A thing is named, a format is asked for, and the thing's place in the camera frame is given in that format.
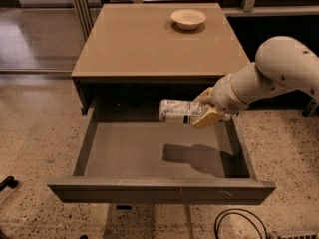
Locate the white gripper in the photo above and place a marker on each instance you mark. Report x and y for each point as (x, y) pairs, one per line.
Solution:
(223, 97)

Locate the blue labelled plastic bottle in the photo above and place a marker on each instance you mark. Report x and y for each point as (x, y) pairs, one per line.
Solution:
(184, 112)

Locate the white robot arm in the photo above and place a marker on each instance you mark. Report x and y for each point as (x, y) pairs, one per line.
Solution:
(282, 65)

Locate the grey cabinet with counter top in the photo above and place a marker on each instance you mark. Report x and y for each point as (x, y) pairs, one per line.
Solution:
(135, 43)

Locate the open grey top drawer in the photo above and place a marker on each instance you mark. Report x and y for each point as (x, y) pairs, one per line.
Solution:
(127, 156)

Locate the white ceramic bowl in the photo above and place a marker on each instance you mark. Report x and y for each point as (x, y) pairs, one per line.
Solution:
(188, 19)

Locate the metal floor vent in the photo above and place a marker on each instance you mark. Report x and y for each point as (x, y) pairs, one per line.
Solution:
(294, 234)

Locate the black caster at left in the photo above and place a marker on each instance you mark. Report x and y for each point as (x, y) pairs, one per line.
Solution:
(10, 182)

